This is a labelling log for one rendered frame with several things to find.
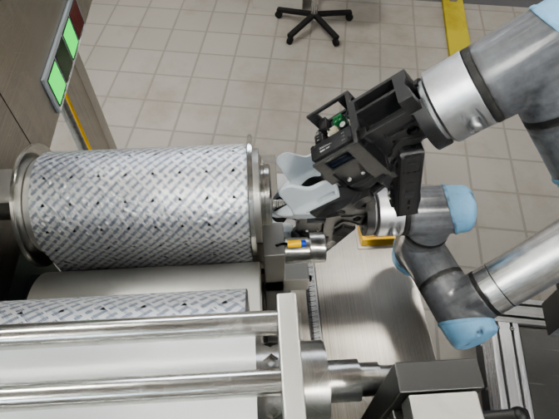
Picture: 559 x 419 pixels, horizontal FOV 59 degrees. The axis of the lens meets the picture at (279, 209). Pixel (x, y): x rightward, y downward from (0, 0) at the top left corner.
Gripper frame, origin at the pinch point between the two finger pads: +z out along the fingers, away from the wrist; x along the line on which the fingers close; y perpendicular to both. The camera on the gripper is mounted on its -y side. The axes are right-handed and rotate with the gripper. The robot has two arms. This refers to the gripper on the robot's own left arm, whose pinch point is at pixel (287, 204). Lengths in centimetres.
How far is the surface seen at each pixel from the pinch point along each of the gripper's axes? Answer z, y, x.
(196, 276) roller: 9.8, 5.1, 7.6
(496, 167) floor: 0, -164, -105
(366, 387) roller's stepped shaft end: -9.0, 4.2, 23.9
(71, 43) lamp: 32, 17, -44
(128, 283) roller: 15.5, 10.1, 8.1
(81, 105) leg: 78, -6, -79
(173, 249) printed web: 11.7, 7.2, 4.2
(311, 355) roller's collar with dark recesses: -7.2, 8.4, 21.8
